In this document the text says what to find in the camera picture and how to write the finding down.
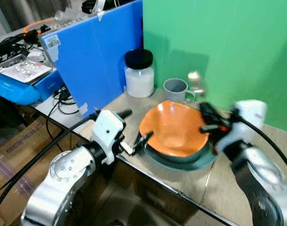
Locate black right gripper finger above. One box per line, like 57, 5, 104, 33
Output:
199, 102, 220, 124
199, 123, 230, 133

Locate orange bowl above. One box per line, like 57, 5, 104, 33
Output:
139, 99, 213, 158

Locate small clear glass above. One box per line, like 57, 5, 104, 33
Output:
187, 71, 205, 96

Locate white jar with black lid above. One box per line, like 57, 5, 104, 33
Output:
124, 48, 156, 99

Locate grey mug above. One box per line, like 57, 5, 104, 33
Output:
163, 78, 197, 105

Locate teal bowl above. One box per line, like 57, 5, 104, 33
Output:
142, 136, 220, 171

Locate blue plastic board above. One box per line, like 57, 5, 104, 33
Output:
40, 0, 144, 119

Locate green backdrop board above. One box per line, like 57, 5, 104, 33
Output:
142, 0, 287, 133

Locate brown cardboard box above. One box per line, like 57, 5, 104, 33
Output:
0, 117, 80, 226

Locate blue device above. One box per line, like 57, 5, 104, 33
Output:
0, 69, 65, 106

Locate grey tray with white pieces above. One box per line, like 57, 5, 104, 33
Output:
0, 54, 54, 84

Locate black equipment pile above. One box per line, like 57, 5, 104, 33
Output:
0, 27, 46, 64

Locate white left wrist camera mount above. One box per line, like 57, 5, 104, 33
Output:
90, 109, 126, 154

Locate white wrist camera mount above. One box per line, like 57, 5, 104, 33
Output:
90, 109, 126, 154
215, 99, 268, 154

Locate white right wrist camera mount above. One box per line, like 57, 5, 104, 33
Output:
215, 99, 268, 154

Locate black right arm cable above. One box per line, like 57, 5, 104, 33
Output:
237, 115, 287, 176

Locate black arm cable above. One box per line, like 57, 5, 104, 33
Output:
0, 114, 98, 218
237, 115, 287, 176

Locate thin black cable loops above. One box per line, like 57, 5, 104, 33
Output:
45, 86, 82, 142

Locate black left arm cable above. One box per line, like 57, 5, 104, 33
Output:
0, 114, 98, 218

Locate orange cable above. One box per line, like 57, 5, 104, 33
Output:
23, 17, 57, 34

